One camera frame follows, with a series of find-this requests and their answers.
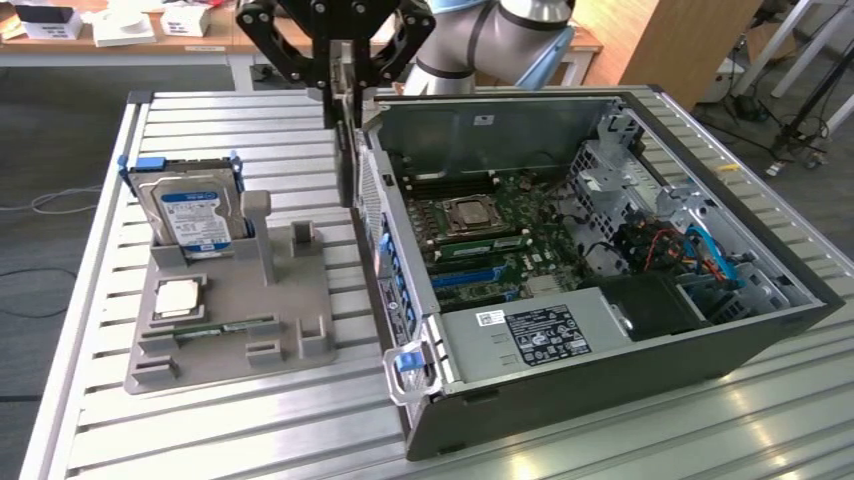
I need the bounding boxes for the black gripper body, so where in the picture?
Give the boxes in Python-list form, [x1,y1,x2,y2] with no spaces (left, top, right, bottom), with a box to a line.
[276,0,402,44]

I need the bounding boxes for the black Nvidia graphics card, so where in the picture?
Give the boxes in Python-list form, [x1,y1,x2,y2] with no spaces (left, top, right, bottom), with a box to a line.
[328,38,367,210]

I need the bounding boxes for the white box with blue print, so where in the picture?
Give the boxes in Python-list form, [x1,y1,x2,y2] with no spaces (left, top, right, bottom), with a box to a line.
[159,2,215,39]

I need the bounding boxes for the wooden desk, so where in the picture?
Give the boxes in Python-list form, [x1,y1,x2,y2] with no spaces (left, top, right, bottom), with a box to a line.
[0,0,235,69]
[230,0,606,94]

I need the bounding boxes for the white round device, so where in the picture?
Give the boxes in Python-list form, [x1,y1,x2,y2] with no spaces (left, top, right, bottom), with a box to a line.
[91,0,159,49]

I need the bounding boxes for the white box with black lid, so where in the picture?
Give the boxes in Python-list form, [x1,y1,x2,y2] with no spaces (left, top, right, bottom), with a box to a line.
[12,3,87,41]

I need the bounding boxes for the installed silver CPU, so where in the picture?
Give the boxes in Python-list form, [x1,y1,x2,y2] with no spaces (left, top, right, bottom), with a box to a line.
[453,199,495,226]

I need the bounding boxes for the hard disk in blue caddy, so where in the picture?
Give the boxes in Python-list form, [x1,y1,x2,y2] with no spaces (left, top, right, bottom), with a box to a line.
[116,149,250,261]

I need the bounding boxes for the metal CPU socket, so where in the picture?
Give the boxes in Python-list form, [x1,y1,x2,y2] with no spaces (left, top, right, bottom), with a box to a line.
[439,193,519,236]

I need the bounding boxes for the wooden cabinet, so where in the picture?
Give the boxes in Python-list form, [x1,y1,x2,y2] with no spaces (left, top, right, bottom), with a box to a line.
[573,0,766,109]

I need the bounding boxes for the perforated metal disk bay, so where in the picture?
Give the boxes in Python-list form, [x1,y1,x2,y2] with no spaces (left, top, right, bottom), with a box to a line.
[565,112,675,241]

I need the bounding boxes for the long PCIe expansion slot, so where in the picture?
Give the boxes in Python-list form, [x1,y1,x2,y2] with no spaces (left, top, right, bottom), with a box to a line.
[430,263,513,281]

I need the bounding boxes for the green motherboard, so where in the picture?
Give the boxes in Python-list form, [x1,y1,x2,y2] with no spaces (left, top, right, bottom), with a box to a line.
[399,167,602,311]

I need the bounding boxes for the small white device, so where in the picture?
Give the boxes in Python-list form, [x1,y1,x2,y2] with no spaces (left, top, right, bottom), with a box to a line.
[711,57,739,104]

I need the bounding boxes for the loose silver CPU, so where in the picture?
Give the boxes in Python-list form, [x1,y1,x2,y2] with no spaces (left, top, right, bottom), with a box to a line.
[151,279,202,319]

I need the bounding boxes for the black drive connector block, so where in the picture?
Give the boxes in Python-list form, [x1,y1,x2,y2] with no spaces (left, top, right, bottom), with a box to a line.
[611,222,669,274]

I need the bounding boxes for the loose green RAM stick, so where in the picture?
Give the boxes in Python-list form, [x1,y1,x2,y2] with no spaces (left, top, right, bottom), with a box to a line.
[171,322,263,340]

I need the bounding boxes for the black tripod stand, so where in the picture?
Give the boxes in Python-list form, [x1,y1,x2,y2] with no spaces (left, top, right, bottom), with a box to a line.
[770,0,854,169]

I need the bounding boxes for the grey power supply unit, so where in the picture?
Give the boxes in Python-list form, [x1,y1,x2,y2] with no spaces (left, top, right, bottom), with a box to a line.
[437,287,635,386]

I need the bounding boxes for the blue case latch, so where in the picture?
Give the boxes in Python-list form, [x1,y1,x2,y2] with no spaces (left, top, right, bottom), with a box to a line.
[391,351,426,375]

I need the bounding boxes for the grey plastic parts rack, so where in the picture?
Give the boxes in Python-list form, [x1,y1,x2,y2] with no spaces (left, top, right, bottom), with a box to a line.
[122,189,342,397]

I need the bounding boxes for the black open PC case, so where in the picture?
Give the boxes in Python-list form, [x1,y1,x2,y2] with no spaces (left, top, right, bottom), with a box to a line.
[340,92,847,464]

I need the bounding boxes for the white floor cable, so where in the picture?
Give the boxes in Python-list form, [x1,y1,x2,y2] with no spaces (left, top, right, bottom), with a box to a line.
[0,183,107,217]

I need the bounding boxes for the white metal frame legs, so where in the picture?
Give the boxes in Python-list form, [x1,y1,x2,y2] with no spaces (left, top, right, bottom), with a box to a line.
[730,0,854,129]

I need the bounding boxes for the red drive wire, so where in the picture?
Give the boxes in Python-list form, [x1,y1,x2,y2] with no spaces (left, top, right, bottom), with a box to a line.
[637,227,693,274]

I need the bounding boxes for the black floor cable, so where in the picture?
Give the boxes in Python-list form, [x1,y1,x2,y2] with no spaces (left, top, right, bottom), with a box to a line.
[0,268,76,319]

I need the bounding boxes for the blue SATA wire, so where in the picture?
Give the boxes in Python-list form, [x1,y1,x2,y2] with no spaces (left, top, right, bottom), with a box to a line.
[683,223,746,291]

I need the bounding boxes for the grey case handle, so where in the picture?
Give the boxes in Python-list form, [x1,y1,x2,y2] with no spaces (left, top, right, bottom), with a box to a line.
[382,338,443,405]

